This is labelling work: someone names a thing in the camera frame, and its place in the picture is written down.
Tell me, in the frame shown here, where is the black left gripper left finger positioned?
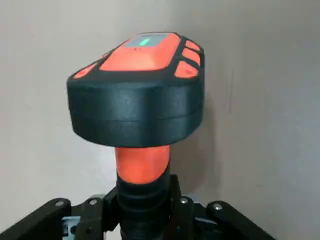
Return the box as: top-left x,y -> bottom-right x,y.
0,184 -> 121,240

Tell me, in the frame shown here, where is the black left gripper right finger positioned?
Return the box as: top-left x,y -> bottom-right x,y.
166,174 -> 276,240

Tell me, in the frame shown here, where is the orange black barcode scanner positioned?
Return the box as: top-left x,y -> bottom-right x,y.
65,31 -> 206,240

